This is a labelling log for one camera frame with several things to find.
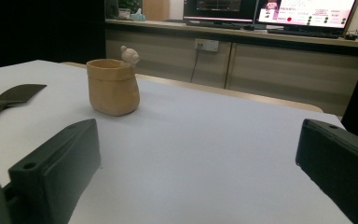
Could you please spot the pale blue tissue box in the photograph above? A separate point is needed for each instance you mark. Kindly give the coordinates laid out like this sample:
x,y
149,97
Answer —
x,y
137,16

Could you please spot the white wall socket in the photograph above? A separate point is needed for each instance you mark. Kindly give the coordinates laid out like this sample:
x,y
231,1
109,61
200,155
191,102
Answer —
x,y
207,45

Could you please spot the bright-screen computer monitor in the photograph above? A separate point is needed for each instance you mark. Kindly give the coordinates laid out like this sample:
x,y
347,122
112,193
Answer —
x,y
304,12

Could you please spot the dark-screen computer monitor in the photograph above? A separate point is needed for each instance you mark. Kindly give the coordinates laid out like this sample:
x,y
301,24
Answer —
x,y
219,9

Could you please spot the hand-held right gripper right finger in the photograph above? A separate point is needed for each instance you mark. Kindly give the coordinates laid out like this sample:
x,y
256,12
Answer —
x,y
341,161

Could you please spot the black computer mouse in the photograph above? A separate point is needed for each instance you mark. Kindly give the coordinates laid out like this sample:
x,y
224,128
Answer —
x,y
351,36

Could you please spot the long beige cabinet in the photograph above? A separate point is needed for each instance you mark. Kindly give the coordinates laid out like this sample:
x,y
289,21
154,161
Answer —
x,y
286,71

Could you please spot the tan cup with bear figure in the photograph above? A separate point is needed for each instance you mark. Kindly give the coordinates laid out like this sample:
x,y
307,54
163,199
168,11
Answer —
x,y
112,90

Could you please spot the black comb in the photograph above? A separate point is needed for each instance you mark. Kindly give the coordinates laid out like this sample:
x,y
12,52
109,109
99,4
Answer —
x,y
15,95

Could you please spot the green potted plant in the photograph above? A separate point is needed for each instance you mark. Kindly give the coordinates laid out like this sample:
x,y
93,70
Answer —
x,y
129,5

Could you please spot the black keyboard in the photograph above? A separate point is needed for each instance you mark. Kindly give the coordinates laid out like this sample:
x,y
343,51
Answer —
x,y
304,33
217,25

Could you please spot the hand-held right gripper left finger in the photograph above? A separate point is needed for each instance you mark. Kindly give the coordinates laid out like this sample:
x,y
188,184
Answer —
x,y
59,168

